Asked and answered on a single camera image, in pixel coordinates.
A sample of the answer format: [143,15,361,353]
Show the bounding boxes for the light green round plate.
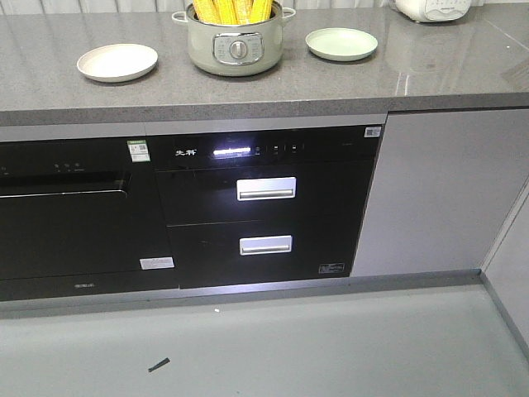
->
[305,27,379,62]

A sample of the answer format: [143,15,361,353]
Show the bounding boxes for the deep yellow corn cob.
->
[250,0,274,23]

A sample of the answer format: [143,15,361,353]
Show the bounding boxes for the bright yellow corn cob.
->
[213,0,238,26]

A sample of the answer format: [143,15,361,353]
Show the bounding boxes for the pale yellow corn cob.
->
[193,0,221,24]

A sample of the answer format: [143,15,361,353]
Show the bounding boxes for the white round plate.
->
[77,43,159,83]

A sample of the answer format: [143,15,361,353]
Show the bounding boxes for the yellow corn cob white patches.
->
[233,0,253,25]

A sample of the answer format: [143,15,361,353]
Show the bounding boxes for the black drawer disinfection cabinet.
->
[148,125,382,289]

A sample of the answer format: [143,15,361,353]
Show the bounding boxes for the pale green electric cooking pot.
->
[171,2,296,77]

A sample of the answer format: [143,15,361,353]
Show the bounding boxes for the grey cabinet door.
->
[352,110,528,277]

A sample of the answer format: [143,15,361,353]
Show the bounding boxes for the black built-in dishwasher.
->
[1,137,179,301]

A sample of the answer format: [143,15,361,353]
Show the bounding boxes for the black tape scrap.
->
[148,357,170,373]

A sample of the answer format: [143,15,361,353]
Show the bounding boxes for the white rice cooker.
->
[394,0,472,23]

